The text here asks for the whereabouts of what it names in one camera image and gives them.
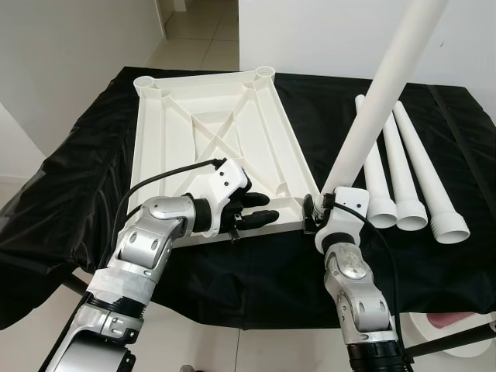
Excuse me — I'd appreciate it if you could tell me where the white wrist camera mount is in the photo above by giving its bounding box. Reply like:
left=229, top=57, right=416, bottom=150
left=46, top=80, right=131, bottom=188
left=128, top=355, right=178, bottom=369
left=182, top=159, right=253, bottom=237
left=314, top=186, right=371, bottom=253

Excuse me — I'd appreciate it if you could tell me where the black metal table leg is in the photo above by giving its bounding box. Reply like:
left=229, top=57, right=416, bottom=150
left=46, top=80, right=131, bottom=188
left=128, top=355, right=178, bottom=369
left=403, top=324, right=496, bottom=359

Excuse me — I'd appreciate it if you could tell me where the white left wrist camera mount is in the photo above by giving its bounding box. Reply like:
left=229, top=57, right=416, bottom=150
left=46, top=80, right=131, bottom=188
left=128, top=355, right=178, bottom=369
left=182, top=159, right=253, bottom=237

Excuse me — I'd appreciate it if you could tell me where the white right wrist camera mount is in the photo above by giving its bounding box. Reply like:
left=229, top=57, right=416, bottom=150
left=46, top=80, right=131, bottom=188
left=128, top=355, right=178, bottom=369
left=314, top=186, right=371, bottom=253

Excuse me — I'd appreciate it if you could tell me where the black tablecloth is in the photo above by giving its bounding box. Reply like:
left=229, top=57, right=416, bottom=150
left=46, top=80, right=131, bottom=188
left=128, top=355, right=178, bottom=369
left=0, top=66, right=496, bottom=330

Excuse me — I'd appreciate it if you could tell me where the white plastic tabletop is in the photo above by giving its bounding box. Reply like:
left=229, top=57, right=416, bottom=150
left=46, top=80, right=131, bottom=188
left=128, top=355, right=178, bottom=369
left=128, top=66, right=321, bottom=249

